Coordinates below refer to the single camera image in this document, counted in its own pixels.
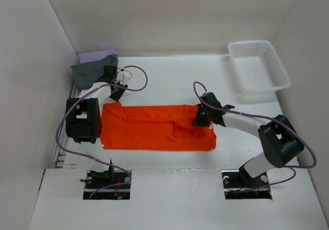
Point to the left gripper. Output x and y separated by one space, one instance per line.
123 88

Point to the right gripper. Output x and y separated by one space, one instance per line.
198 121

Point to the grey t-shirt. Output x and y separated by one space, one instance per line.
86 74

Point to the purple t-shirt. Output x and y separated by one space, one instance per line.
96 55

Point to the orange t-shirt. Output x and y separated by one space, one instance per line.
154 127

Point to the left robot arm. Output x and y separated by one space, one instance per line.
82 119

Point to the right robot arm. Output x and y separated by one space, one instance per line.
278 143

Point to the white plastic laundry basket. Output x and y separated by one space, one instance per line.
257 67

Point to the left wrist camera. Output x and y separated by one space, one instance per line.
123 76

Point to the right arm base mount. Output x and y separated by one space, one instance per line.
236 187

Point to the aluminium rail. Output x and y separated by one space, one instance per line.
58 155

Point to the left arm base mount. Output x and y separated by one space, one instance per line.
110 184

